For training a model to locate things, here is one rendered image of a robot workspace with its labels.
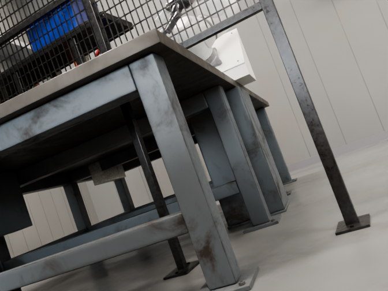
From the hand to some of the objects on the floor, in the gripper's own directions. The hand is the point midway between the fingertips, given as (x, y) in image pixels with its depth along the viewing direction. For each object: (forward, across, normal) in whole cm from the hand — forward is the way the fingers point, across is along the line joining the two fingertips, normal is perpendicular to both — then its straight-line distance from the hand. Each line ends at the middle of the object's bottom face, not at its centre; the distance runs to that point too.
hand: (159, 29), depth 181 cm
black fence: (+53, +95, +20) cm, 111 cm away
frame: (+98, +46, +70) cm, 128 cm away
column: (+34, +47, +91) cm, 108 cm away
